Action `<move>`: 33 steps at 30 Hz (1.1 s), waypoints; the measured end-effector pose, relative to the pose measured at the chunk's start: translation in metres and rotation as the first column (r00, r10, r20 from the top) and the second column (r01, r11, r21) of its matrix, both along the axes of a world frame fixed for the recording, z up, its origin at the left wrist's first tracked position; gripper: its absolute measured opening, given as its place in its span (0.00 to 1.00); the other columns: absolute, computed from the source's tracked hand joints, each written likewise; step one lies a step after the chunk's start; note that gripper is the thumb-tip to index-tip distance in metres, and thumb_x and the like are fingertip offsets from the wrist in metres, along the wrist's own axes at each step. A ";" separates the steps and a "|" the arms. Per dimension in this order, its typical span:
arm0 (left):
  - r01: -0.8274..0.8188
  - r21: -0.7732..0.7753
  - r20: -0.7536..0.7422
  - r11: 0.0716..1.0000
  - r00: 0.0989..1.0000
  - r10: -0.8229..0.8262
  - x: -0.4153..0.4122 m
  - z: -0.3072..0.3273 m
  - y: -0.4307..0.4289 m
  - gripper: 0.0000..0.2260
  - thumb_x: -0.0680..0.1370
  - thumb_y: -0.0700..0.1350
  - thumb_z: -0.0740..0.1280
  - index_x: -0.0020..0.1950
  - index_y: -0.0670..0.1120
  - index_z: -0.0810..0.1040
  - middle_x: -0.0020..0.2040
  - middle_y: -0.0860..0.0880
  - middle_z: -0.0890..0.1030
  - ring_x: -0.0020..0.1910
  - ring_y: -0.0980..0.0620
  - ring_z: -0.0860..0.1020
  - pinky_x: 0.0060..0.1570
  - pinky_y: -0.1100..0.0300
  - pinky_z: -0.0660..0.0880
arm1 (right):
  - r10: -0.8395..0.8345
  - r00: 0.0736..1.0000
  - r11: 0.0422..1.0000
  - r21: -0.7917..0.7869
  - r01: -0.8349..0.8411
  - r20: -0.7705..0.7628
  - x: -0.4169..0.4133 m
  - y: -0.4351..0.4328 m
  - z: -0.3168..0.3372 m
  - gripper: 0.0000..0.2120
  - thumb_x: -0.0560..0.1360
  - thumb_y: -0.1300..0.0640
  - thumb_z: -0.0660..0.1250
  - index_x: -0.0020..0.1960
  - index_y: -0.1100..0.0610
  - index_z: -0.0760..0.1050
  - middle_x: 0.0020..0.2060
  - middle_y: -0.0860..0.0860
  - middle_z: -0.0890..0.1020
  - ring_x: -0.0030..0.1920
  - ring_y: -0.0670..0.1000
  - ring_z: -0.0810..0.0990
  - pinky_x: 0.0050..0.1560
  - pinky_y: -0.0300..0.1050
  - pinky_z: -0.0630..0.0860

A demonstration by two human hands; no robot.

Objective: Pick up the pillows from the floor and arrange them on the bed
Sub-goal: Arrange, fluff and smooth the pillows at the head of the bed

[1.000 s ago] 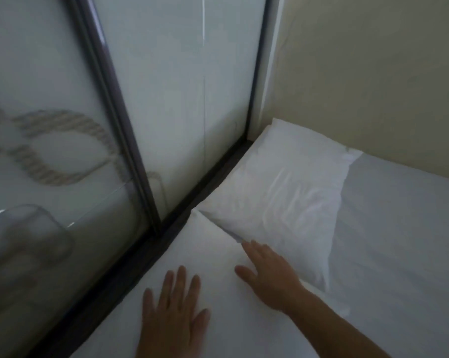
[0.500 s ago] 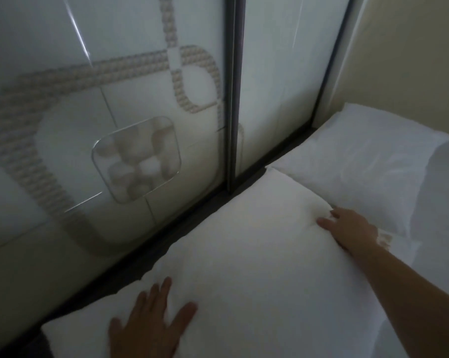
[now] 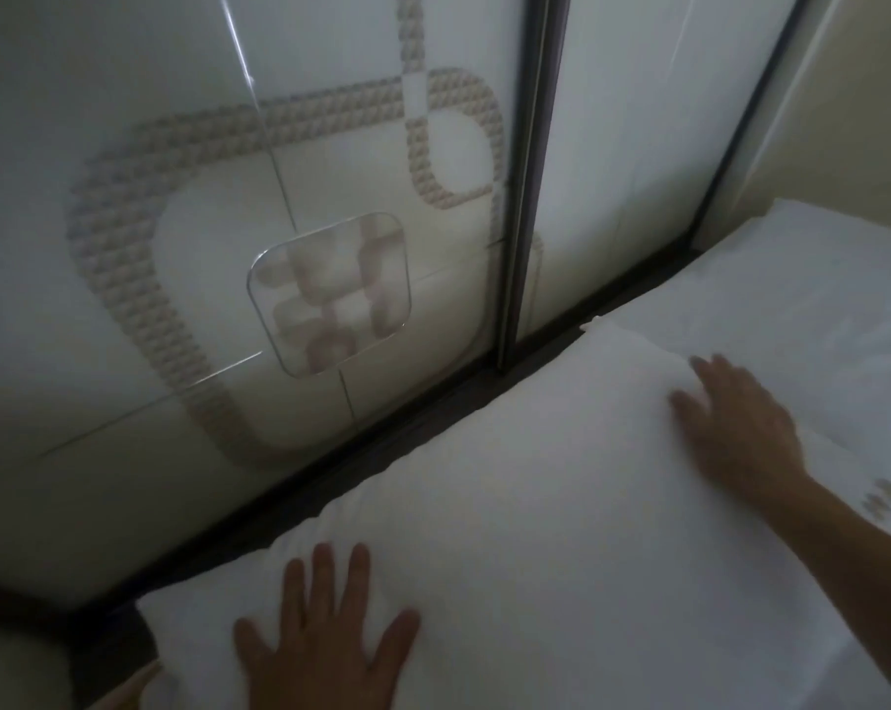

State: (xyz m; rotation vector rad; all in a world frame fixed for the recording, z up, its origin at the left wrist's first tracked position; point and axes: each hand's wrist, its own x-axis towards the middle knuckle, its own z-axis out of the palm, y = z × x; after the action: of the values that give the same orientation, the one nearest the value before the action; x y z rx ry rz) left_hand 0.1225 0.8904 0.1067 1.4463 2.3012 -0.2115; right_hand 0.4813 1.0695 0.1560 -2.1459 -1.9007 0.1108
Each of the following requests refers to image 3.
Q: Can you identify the person's left hand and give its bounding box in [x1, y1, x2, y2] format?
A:
[233, 542, 422, 710]

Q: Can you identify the person's right hand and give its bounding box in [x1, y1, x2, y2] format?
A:
[669, 353, 814, 508]

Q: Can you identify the large white pillow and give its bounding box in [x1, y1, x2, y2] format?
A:
[135, 316, 891, 710]

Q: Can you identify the person's right forearm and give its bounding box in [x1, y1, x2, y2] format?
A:
[767, 474, 891, 710]

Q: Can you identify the white pillow with printed mark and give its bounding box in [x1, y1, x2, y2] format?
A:
[601, 198, 891, 555]

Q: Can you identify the plain white sliding wardrobe door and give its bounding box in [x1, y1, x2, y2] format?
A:
[515, 0, 816, 344]

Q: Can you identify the white patterned sliding wardrobe door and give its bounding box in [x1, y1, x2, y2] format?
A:
[0, 0, 546, 610]

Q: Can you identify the dark wardrobe bottom rail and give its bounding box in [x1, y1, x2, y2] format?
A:
[0, 240, 705, 688]

